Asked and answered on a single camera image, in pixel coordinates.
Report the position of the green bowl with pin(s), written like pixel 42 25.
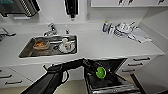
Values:
pixel 100 72

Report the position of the stainless steel dishwasher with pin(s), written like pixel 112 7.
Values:
pixel 110 80

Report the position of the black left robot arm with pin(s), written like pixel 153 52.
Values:
pixel 50 78

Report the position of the stack of white bowls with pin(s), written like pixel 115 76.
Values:
pixel 123 30

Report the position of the white cup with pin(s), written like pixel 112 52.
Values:
pixel 66 46

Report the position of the narrow white drawer unit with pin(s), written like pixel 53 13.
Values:
pixel 136 63

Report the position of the steel sink basin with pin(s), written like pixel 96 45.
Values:
pixel 48 48

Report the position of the white dish cloth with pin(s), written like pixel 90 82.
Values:
pixel 140 36

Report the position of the chrome faucet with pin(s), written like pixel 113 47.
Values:
pixel 50 30

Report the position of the orange item in sink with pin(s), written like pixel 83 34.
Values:
pixel 41 45

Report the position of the black soap dispenser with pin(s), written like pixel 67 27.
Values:
pixel 71 8

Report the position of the wide white drawer unit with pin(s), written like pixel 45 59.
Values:
pixel 8 78

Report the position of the grey paper towel dispenser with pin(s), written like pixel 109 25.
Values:
pixel 20 6

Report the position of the white wall outlet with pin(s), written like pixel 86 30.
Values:
pixel 87 15

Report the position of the three-door white wall cabinet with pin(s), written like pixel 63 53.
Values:
pixel 130 2

